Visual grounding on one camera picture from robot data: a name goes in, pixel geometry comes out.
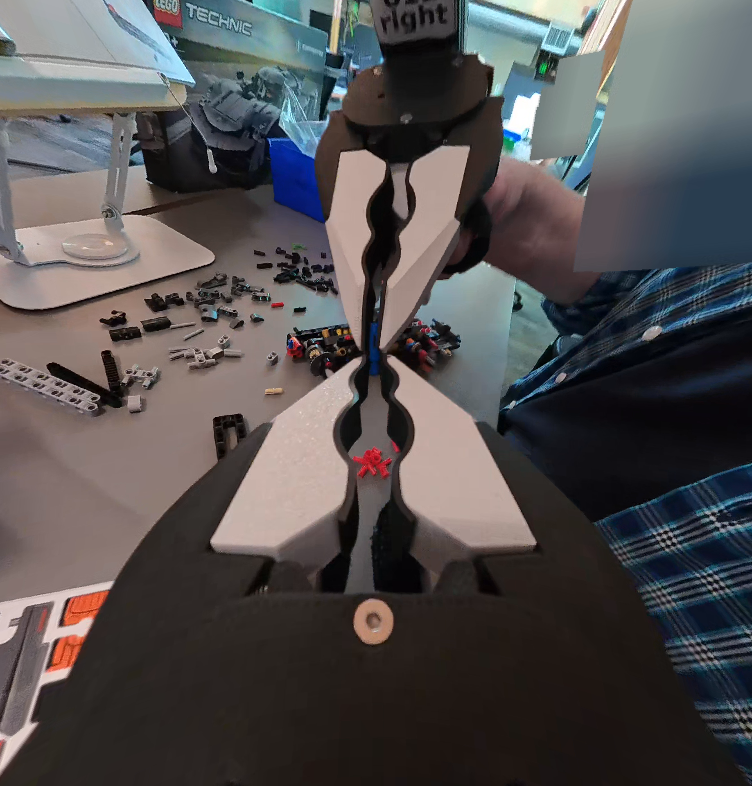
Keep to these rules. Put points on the printed white task sheet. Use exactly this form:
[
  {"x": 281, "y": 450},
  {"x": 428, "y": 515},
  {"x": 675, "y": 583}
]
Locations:
[{"x": 38, "y": 24}]

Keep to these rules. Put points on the lego car chassis model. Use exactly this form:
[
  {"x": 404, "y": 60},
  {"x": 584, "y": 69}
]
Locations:
[{"x": 326, "y": 347}]

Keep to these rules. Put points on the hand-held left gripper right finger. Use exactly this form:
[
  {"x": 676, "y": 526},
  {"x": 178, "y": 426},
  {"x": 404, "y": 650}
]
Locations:
[{"x": 468, "y": 485}]

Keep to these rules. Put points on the blue lego long pin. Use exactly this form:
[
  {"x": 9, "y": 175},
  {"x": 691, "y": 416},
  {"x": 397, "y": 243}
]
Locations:
[{"x": 374, "y": 344}]

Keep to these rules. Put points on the light grey lego cross connector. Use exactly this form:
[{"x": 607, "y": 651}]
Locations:
[{"x": 141, "y": 376}]

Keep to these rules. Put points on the clear glass lamp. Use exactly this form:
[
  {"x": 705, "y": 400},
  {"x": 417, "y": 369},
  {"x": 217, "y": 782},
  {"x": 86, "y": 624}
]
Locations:
[{"x": 121, "y": 166}]

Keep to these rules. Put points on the light grey lego tube piece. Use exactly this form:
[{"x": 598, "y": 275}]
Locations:
[{"x": 136, "y": 404}]

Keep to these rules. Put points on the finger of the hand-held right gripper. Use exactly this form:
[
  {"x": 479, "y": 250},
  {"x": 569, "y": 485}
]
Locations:
[
  {"x": 351, "y": 215},
  {"x": 431, "y": 202}
]

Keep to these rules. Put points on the black lego rectangular frame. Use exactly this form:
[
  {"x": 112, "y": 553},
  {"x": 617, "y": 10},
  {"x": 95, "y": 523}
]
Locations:
[{"x": 219, "y": 439}]

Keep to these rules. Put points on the stack of long lego beams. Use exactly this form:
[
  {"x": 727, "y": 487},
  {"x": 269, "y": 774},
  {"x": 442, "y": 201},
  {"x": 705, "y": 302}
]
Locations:
[{"x": 44, "y": 384}]

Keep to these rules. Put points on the open lego building manual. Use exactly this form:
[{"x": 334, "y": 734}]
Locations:
[{"x": 136, "y": 37}]

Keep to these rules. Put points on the lego set cardboard box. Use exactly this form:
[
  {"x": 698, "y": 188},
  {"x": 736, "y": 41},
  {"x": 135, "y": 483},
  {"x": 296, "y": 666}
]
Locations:
[{"x": 240, "y": 73}]

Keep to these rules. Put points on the clear plastic bag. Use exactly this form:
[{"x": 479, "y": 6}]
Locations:
[{"x": 305, "y": 123}]

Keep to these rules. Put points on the dark navy garment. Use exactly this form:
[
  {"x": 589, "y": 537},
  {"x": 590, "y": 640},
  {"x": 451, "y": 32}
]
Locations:
[{"x": 627, "y": 417}]

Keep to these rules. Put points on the person's right hand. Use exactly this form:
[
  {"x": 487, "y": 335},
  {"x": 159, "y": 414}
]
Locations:
[{"x": 535, "y": 233}]

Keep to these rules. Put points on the scattered grey lego pieces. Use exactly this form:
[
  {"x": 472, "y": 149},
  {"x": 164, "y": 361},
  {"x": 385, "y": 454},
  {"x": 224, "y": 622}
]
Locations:
[{"x": 210, "y": 301}]

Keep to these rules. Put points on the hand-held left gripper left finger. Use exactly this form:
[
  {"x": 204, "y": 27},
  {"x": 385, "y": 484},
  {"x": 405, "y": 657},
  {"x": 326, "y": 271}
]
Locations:
[{"x": 283, "y": 485}]

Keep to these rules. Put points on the blue plastic bin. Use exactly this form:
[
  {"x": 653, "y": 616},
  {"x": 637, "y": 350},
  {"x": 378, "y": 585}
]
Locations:
[{"x": 296, "y": 178}]

